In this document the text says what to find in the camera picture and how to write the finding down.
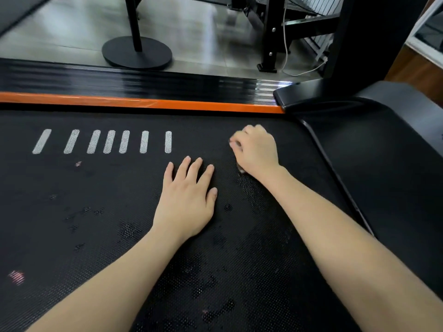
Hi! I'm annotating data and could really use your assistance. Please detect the person's left hand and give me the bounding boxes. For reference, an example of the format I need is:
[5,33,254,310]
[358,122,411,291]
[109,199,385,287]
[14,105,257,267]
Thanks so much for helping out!
[152,156,219,240]

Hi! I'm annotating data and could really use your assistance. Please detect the person's right hand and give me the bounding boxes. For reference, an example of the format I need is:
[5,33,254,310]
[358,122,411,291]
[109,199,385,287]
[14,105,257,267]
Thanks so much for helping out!
[229,124,281,179]

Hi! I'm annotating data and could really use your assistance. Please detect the person's left forearm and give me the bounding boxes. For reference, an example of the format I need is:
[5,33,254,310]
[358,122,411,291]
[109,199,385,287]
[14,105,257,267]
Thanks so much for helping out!
[26,225,193,332]

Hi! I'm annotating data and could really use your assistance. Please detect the person's right forearm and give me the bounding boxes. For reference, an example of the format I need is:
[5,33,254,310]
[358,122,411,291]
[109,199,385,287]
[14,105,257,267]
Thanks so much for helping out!
[250,165,443,332]

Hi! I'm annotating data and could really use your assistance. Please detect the black treadmill belt, white stripes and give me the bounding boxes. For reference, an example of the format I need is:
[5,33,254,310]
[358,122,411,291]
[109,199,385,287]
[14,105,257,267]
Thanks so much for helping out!
[0,106,375,332]

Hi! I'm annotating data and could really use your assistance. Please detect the orange treadmill trim strip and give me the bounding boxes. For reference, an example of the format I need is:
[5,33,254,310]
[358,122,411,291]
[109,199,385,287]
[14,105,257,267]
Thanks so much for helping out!
[0,91,285,115]

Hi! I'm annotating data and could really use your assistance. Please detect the black round-base stand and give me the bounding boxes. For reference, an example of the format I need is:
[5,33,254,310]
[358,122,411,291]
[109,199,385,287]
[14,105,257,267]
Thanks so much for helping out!
[101,0,173,70]

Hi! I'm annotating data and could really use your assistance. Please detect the black treadmill motor cover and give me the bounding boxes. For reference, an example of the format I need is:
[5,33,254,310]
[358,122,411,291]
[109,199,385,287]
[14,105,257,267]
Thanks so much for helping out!
[297,80,443,291]

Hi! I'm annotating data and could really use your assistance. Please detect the white slatted rack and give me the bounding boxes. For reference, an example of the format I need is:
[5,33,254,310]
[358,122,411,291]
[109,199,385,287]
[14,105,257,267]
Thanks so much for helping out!
[287,0,345,63]

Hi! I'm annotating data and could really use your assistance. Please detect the white cable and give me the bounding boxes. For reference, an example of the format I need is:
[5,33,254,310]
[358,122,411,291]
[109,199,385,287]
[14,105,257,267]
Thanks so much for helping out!
[279,10,329,77]

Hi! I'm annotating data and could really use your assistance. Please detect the black metal rack frame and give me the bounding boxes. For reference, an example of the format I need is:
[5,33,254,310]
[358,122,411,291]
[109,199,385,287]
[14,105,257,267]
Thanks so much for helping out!
[242,0,342,74]

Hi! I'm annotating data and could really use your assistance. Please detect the black treadmill side rail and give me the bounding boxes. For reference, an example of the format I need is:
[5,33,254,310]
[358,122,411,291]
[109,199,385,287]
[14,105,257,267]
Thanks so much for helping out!
[0,57,295,107]

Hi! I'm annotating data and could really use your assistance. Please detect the black treadmill upright post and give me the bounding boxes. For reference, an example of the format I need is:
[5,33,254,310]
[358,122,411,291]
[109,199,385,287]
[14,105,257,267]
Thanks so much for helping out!
[273,0,430,113]

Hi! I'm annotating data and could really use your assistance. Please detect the white window frame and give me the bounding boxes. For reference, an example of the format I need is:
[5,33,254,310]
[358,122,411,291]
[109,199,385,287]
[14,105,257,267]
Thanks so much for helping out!
[405,0,443,70]

